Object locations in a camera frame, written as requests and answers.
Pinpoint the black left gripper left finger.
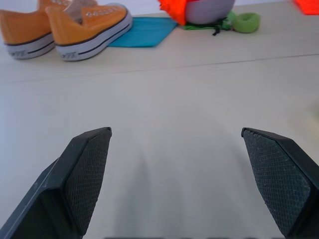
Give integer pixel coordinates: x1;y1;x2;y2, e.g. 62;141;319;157
0;126;113;239

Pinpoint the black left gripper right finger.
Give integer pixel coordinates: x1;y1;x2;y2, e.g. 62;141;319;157
241;127;319;239

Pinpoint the orange canvas sneaker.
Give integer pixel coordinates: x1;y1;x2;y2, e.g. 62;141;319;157
0;0;73;60
45;2;133;62

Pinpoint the teal cloth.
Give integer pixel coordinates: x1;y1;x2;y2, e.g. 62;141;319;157
107;16;178;48

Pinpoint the orange flat object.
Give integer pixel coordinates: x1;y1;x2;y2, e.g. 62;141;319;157
292;0;319;16

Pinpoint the grey plastic bowl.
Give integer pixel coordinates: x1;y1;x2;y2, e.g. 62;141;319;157
185;0;236;24

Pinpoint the bright orange cloth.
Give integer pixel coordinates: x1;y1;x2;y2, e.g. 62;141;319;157
157;0;200;26

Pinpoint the green drawstring bag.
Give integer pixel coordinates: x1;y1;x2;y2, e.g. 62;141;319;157
183;10;239;36

